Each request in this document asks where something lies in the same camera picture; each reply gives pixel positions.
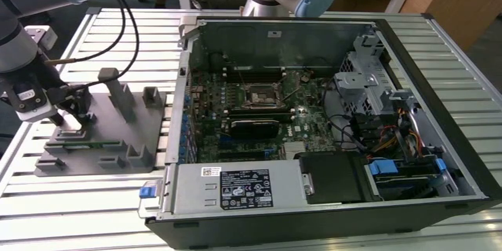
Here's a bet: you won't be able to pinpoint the green RAM stick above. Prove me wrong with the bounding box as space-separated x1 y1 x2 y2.
63 142 120 149

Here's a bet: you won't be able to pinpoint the grey parts rack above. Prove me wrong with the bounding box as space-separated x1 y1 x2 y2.
34 67 168 177

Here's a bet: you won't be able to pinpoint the CPU socket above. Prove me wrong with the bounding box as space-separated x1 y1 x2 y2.
242 82 285 108

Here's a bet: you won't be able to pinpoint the silver chipset heatsink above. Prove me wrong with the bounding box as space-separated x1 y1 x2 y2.
282 141 307 155

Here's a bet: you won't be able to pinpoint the white box camera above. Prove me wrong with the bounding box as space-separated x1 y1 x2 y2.
24 26 59 51

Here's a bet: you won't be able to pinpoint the black camera cable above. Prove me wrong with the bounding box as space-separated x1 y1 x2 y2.
66 0 139 92

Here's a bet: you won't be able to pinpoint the yellow orange power wires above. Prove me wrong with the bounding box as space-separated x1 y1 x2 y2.
369 106 427 159

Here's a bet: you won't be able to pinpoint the silver power supply with label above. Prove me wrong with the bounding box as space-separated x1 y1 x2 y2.
155 159 315 222

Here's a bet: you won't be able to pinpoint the metal socket cover frame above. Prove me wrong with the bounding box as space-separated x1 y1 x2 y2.
274 70 303 101

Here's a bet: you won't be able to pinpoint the hard disk in blue carrier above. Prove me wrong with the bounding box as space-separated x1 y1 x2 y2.
365 156 461 202

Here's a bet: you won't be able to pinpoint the black cable bundle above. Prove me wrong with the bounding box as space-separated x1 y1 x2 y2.
325 109 387 153

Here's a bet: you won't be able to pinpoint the black open PC case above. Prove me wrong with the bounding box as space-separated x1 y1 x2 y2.
143 12 502 249

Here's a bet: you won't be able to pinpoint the black and white depth camera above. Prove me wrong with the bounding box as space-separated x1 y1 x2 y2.
7 83 60 123

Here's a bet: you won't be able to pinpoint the black RAM slot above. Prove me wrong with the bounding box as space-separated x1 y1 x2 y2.
222 71 285 76
227 107 295 112
227 112 295 118
223 74 286 79
226 115 295 121
227 110 295 115
222 67 285 72

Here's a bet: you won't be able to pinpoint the black expansion slot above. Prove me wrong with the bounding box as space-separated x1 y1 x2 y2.
218 150 266 160

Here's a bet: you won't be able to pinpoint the green motherboard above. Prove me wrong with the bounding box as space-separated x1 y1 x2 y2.
187 67 342 163

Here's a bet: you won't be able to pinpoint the wooden cabinet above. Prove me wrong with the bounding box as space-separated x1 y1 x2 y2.
399 0 502 51

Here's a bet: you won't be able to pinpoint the silver metal support bar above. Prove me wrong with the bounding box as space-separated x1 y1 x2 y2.
386 88 446 163

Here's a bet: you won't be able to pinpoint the black graphics card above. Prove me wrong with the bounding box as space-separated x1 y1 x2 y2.
227 118 282 140

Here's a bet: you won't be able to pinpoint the silver perforated drive cage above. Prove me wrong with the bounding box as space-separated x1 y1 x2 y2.
333 35 399 116

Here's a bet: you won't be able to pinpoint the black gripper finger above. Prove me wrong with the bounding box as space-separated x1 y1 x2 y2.
75 106 92 131
48 109 66 128

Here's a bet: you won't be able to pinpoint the blue plastic latch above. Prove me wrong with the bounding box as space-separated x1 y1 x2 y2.
140 185 158 200

